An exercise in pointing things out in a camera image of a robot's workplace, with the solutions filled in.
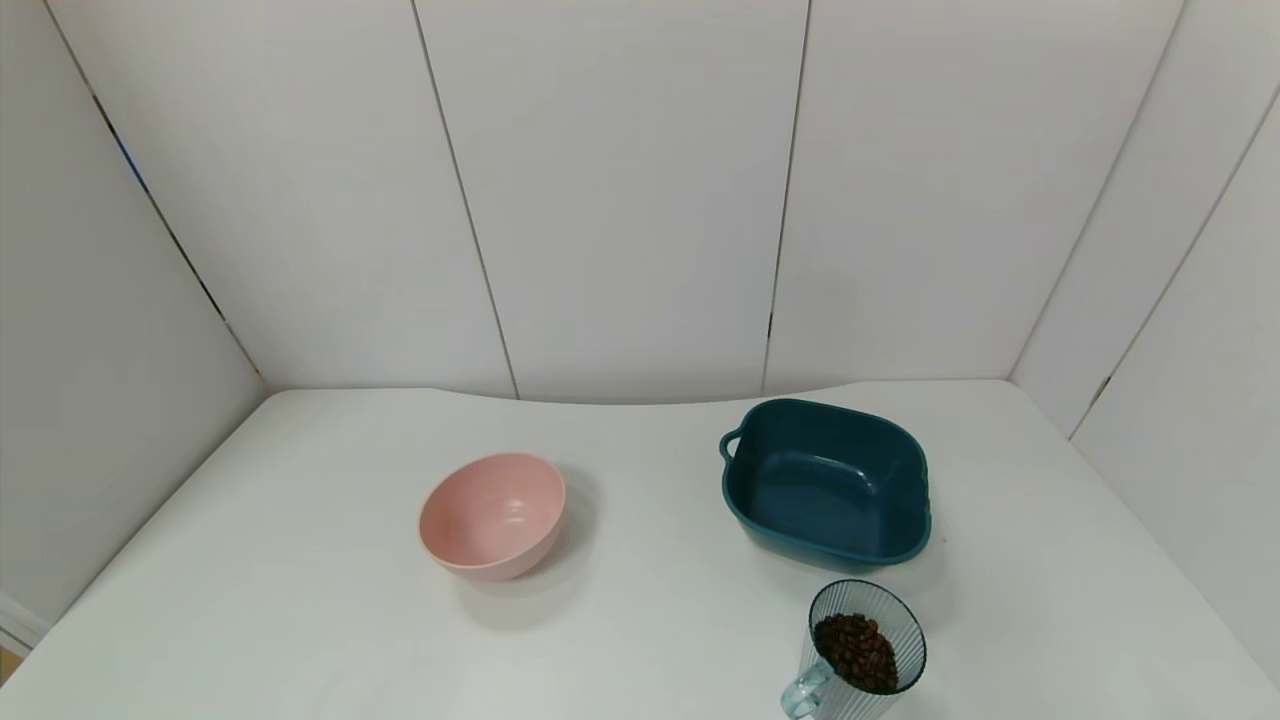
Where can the coffee bean pile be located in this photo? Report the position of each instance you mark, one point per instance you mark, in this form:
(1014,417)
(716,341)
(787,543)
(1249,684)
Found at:
(855,650)

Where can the pink plastic bowl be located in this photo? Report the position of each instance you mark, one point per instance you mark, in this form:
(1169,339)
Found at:
(490,515)

